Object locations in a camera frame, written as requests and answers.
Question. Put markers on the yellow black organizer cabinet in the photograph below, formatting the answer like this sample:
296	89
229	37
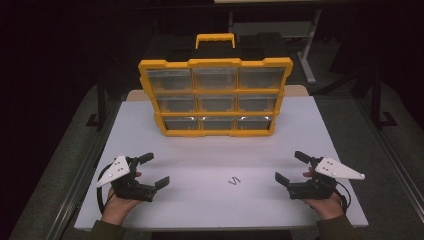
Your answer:
216	62

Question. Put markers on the person's right hand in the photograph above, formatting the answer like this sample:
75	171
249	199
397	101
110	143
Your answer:
326	208

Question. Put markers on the aluminium rail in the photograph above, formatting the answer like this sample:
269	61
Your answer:
87	166
402	166

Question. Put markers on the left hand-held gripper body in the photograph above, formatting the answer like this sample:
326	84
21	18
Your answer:
115	170

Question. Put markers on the grey metal frame desk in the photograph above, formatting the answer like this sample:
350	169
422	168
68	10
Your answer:
266	29

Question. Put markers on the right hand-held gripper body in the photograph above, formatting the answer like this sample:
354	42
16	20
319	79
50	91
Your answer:
336	169

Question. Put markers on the person's left hand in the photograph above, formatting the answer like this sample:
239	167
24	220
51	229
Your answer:
116	208

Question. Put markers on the black metal stand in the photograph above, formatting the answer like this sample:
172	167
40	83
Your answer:
101	100
376	96

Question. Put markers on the set of clear plastic drawers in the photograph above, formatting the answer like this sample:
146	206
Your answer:
215	78

